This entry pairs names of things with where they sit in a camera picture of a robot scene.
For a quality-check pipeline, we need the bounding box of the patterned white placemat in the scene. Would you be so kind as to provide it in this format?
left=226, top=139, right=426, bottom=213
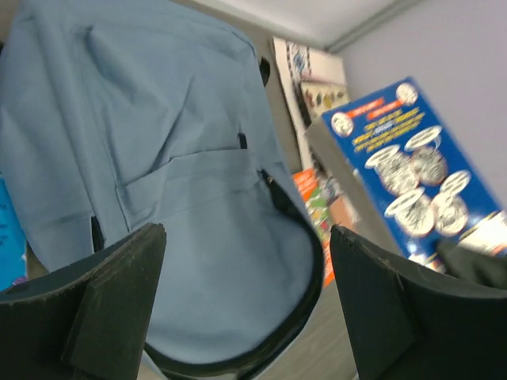
left=272, top=36, right=347, bottom=171

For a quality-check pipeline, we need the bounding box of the light blue treehouse book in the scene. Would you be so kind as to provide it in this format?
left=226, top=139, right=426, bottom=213
left=0, top=177, right=27, bottom=291

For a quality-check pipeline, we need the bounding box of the floral square ceramic plate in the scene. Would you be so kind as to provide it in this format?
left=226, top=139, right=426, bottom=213
left=299, top=81, right=350, bottom=126

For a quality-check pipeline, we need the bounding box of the dark blue treehouse book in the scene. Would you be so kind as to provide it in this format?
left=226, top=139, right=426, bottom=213
left=306, top=77, right=506, bottom=272

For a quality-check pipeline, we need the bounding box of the light blue student backpack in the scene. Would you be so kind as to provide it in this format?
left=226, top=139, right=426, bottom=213
left=1, top=1, right=324, bottom=379

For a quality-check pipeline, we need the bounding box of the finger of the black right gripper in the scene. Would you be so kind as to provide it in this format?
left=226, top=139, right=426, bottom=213
left=436, top=240, right=506, bottom=287

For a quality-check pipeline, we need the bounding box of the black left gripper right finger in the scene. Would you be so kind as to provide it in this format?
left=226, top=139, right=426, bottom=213
left=330, top=226, right=506, bottom=379

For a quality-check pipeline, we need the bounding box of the orange treehouse book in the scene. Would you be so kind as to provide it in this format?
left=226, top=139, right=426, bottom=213
left=292, top=169, right=358, bottom=287

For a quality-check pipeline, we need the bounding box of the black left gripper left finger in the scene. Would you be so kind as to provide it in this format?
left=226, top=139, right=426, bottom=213
left=1, top=223, right=166, bottom=379

